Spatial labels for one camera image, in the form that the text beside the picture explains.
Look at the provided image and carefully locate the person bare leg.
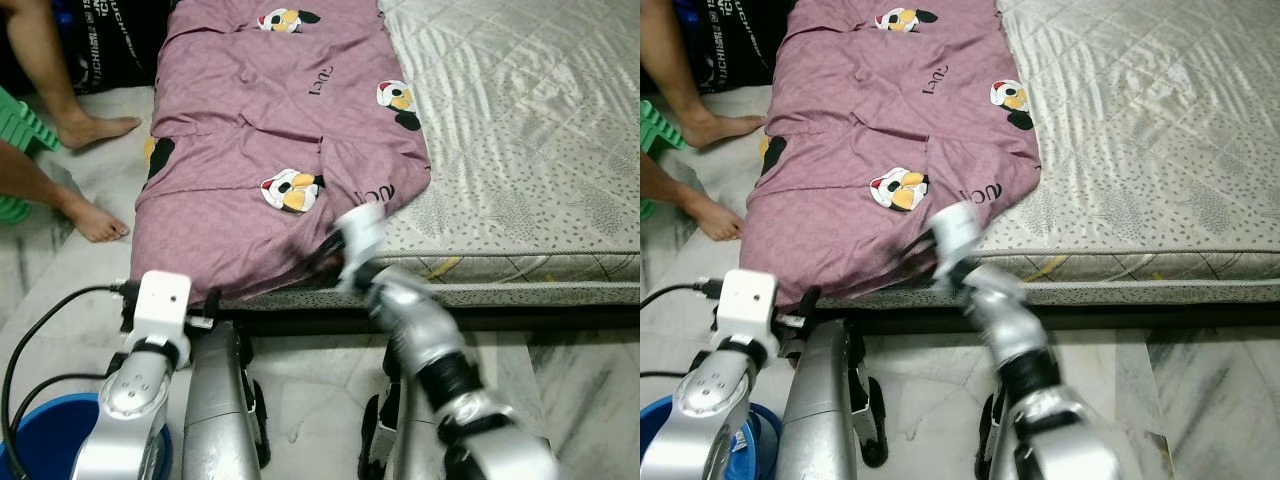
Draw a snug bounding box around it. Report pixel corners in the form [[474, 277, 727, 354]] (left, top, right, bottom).
[[5, 0, 143, 151], [640, 150, 746, 243], [640, 0, 766, 149], [0, 138, 131, 244]]

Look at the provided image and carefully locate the silver robot left leg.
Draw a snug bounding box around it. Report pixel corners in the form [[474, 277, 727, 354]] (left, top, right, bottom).
[[182, 322, 271, 480], [775, 322, 886, 480]]

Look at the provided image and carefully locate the green plastic stool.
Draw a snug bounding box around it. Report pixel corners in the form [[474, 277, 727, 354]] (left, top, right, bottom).
[[640, 98, 686, 221], [0, 85, 63, 223]]

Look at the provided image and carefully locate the pink cartoon print blanket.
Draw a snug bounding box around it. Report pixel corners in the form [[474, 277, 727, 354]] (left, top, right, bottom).
[[130, 0, 433, 306], [740, 0, 1043, 306]]

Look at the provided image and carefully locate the person bare left leg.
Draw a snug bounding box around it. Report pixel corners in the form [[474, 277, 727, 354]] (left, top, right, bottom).
[[640, 0, 766, 149], [5, 0, 143, 151]]

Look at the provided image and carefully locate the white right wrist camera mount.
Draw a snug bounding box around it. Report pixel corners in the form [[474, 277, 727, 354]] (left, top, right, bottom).
[[930, 200, 986, 291], [335, 205, 391, 291]]

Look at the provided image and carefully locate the person bare right leg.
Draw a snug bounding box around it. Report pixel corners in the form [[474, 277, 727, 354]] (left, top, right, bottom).
[[640, 150, 746, 243], [0, 138, 131, 244]]

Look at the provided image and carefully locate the silver robot right leg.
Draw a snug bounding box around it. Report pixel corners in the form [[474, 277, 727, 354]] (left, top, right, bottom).
[[975, 385, 1021, 480], [360, 370, 441, 480]]

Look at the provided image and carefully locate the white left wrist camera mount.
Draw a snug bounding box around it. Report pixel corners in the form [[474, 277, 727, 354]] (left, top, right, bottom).
[[128, 270, 193, 346], [715, 268, 781, 346]]

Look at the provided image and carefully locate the silver robot leg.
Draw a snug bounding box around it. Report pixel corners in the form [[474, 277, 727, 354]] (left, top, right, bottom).
[[975, 385, 1021, 480], [360, 370, 441, 480], [775, 322, 886, 480], [182, 322, 271, 480]]

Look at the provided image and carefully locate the blue plastic bucket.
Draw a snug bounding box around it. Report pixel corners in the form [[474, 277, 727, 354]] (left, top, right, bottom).
[[0, 393, 173, 480], [640, 395, 781, 480]]

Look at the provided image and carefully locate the quilted bed base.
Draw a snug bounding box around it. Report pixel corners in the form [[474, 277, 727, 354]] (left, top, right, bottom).
[[820, 278, 1280, 309], [215, 280, 641, 311]]

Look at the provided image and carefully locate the white quilted mattress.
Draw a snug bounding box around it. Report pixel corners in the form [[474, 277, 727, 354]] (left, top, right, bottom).
[[375, 0, 641, 286], [995, 0, 1280, 281]]

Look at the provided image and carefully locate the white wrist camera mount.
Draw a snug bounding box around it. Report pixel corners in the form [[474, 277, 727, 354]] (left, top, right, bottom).
[[335, 205, 391, 291], [930, 200, 986, 291], [128, 270, 193, 346], [715, 268, 781, 346]]

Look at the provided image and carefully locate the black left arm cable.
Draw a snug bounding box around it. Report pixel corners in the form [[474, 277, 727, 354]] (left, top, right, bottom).
[[640, 280, 721, 386], [0, 283, 136, 471]]

